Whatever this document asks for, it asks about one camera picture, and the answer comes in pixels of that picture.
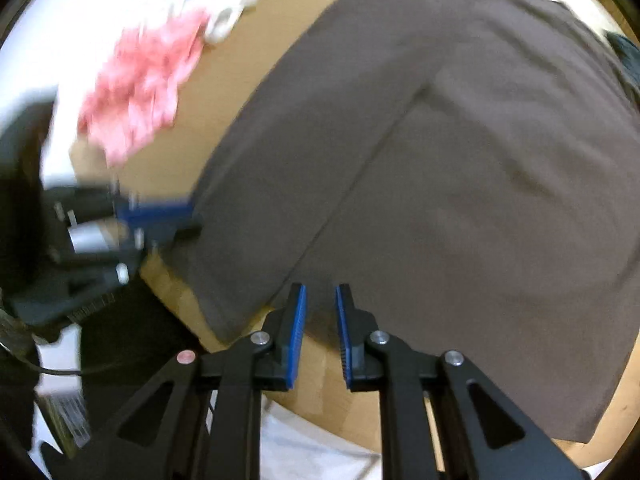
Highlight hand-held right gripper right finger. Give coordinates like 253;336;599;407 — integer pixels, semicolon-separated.
335;282;586;480

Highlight white garment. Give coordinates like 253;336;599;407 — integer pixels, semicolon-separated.
164;0;292;45

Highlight person's black pants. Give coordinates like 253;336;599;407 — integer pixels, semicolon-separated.
79;280;223;413

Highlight pink garment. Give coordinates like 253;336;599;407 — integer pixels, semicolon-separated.
77;9;210;167

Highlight black cable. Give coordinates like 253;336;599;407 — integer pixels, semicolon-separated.
0;337;131;377

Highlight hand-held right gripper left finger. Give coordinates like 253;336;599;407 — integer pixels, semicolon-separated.
75;282;308;480

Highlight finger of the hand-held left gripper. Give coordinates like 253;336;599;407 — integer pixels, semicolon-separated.
47;186;198;229
10;224;204;327

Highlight brown sweater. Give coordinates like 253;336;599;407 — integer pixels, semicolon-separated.
164;0;640;445

